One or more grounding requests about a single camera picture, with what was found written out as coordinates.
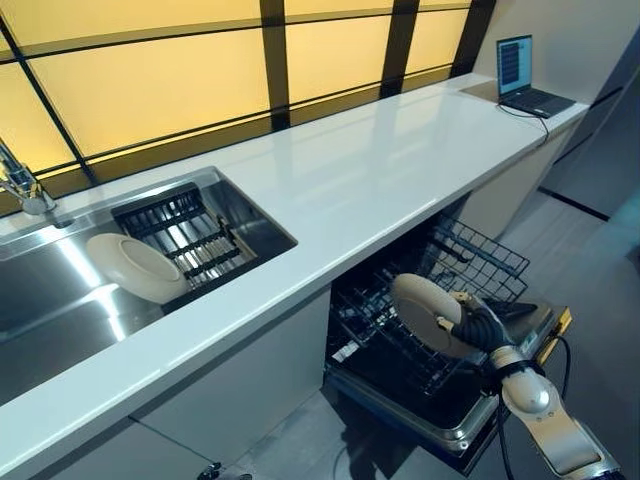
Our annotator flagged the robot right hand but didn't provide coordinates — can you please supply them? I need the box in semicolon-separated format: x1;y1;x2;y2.
434;293;519;359

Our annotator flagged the beige round plate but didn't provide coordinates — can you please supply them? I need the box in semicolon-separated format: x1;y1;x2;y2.
85;233;183;305
392;273;477;358

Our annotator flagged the white kitchen base cabinet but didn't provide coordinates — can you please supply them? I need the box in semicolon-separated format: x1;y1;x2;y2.
0;112;579;480

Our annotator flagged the dark open laptop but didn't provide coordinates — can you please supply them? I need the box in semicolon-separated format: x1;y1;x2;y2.
495;34;578;120

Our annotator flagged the black sink drying rack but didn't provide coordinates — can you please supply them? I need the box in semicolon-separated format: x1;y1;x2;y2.
110;182;261;292

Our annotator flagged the stainless steel kitchen sink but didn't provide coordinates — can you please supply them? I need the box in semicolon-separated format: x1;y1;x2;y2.
0;165;300;347

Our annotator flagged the chrome gooseneck kitchen faucet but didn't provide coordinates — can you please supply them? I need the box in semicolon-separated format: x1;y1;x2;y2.
0;137;58;216

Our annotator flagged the black wire dishwasher cup rack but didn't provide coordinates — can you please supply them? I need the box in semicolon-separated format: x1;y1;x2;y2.
419;214;531;312

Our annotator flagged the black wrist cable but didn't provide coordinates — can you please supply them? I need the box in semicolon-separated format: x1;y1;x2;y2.
497;333;574;480

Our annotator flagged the black laptop cable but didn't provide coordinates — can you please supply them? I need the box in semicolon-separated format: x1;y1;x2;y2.
496;102;551;147

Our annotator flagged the yellow backlit lattice wall panel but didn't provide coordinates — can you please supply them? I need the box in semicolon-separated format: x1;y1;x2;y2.
0;0;496;216

